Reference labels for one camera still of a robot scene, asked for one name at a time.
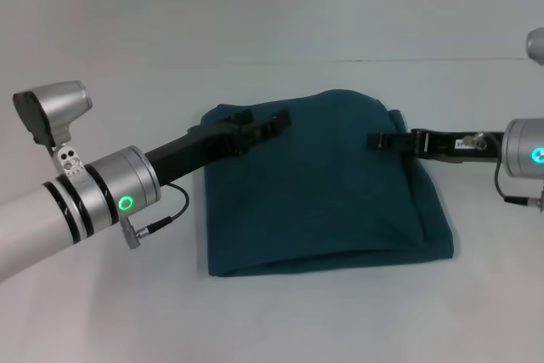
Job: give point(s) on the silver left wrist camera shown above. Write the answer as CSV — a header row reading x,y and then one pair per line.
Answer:
x,y
51,112

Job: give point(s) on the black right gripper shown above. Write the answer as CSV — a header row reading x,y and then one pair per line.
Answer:
x,y
459,144

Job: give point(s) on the teal blue t-shirt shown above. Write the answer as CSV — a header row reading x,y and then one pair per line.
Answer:
x,y
314,193

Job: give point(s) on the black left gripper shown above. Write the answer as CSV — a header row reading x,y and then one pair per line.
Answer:
x,y
191,150

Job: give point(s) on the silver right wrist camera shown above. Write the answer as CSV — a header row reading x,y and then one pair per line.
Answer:
x,y
536,43

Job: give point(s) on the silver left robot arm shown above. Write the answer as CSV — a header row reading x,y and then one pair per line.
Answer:
x,y
64,214

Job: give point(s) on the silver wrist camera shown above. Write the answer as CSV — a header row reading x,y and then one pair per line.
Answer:
x,y
536,43
51,112

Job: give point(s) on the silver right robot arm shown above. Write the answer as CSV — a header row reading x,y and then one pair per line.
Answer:
x,y
525,152

